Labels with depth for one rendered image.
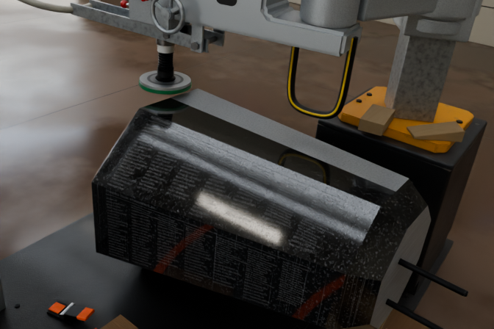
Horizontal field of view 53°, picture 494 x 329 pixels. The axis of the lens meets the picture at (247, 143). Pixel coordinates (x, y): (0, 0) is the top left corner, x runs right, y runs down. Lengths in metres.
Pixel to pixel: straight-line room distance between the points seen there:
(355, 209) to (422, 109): 0.87
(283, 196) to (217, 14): 0.68
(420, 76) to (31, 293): 1.88
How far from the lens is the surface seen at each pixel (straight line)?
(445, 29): 2.12
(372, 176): 1.66
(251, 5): 1.72
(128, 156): 1.90
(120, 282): 2.35
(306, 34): 1.65
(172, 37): 1.97
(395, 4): 1.84
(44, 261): 2.52
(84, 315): 2.16
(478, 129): 2.48
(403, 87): 2.22
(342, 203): 1.53
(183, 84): 2.07
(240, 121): 1.90
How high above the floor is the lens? 1.61
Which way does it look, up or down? 27 degrees down
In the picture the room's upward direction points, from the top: 6 degrees clockwise
